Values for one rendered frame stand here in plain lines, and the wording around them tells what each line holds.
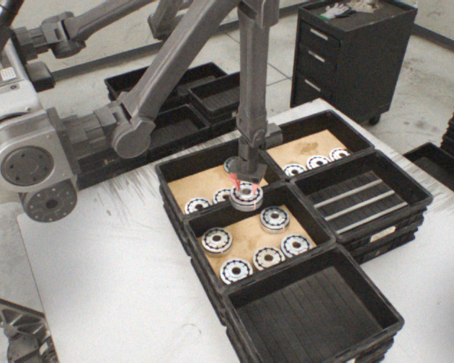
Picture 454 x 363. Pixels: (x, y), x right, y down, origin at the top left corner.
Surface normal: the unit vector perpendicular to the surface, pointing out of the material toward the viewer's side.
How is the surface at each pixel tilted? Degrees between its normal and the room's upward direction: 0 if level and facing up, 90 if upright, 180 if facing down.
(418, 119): 0
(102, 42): 90
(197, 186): 0
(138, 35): 90
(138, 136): 99
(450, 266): 0
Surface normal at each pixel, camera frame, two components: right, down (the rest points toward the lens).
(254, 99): 0.47, 0.70
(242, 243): -0.03, -0.72
